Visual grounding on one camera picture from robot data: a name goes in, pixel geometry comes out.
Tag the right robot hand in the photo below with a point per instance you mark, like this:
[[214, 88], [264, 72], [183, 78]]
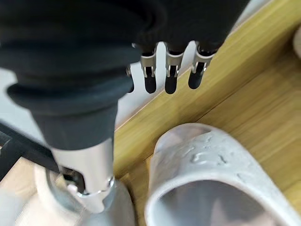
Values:
[[70, 58]]

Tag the grey slipper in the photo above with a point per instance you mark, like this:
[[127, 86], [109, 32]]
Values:
[[211, 160]]

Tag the white slipper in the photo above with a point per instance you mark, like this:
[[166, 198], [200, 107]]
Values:
[[297, 43]]

